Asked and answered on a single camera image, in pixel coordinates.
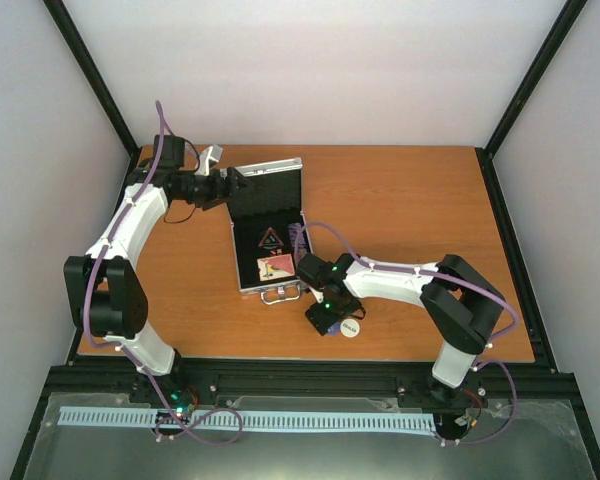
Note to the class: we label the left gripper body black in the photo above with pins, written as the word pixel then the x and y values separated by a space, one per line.
pixel 213 194

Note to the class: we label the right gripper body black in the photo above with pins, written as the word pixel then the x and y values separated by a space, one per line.
pixel 334 311

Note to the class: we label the white dealer button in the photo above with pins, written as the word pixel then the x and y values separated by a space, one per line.
pixel 350 328

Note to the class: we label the playing card deck box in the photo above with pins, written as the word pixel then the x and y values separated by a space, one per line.
pixel 276 267

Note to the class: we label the aluminium poker case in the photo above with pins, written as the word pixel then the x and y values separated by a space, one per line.
pixel 267 220

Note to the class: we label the triangular all-in button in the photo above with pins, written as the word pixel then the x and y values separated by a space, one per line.
pixel 270 240

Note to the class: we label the purple 500 chip stack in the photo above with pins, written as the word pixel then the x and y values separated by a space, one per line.
pixel 299 242

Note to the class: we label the blue small blind button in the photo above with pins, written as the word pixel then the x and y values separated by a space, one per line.
pixel 334 330

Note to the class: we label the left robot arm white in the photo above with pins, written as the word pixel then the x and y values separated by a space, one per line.
pixel 107 301

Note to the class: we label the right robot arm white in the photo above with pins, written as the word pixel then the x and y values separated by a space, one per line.
pixel 463 306

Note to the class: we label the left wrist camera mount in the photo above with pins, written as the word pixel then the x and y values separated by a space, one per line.
pixel 208 158

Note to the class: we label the light blue cable duct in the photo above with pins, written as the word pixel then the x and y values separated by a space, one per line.
pixel 251 421

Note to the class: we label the black aluminium frame rail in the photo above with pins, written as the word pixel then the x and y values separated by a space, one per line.
pixel 212 382

